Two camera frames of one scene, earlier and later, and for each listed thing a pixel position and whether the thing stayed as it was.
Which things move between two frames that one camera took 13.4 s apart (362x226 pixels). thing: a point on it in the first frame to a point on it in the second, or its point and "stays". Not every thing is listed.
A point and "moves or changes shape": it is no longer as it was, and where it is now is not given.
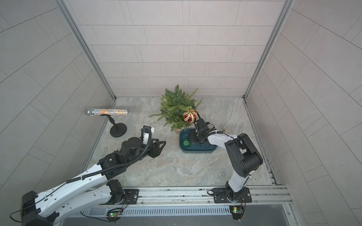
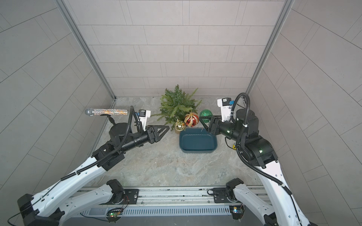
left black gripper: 156,153 to 150,131
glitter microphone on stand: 119,129 stays
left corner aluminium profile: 86,46 stays
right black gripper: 192,135 to 215,120
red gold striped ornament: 190,116 moves or changes shape
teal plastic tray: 186,146 stays
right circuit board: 237,211 stays
